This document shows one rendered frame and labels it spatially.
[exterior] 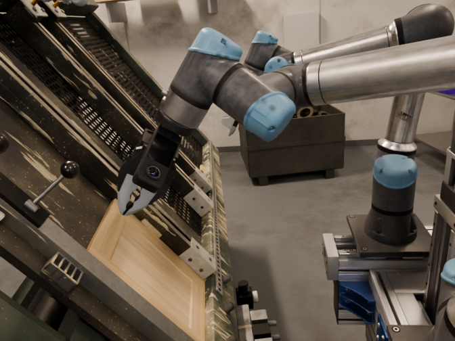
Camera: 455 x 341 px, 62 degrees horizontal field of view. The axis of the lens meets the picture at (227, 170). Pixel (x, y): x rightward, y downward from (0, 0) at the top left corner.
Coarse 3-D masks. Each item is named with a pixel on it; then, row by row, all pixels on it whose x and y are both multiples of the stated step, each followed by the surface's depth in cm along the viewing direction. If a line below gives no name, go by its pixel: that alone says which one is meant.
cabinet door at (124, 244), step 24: (120, 216) 108; (96, 240) 91; (120, 240) 100; (144, 240) 111; (120, 264) 93; (144, 264) 102; (168, 264) 113; (144, 288) 95; (168, 288) 104; (192, 288) 115; (168, 312) 96; (192, 312) 106; (192, 336) 98
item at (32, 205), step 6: (66, 162) 77; (72, 162) 78; (60, 168) 77; (66, 168) 76; (72, 168) 77; (78, 168) 78; (66, 174) 77; (72, 174) 77; (78, 174) 79; (60, 180) 77; (54, 186) 77; (42, 192) 76; (48, 192) 76; (36, 198) 76; (42, 198) 76; (24, 204) 74; (30, 204) 74; (36, 204) 75; (30, 210) 74; (36, 210) 75
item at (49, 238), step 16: (0, 208) 72; (16, 224) 74; (32, 224) 74; (48, 224) 78; (32, 240) 75; (48, 240) 76; (64, 240) 79; (48, 256) 77; (80, 256) 79; (96, 272) 80; (112, 272) 85; (96, 288) 80; (112, 288) 81; (128, 288) 86; (112, 304) 82; (128, 304) 83; (144, 304) 87; (128, 320) 84; (144, 320) 84; (160, 320) 88; (160, 336) 86; (176, 336) 89
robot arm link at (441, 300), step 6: (450, 264) 65; (444, 270) 64; (450, 270) 63; (444, 276) 64; (450, 276) 62; (444, 282) 64; (450, 282) 62; (444, 288) 64; (450, 288) 62; (444, 294) 63; (450, 294) 62; (438, 300) 68; (444, 300) 62; (438, 306) 63; (438, 312) 62
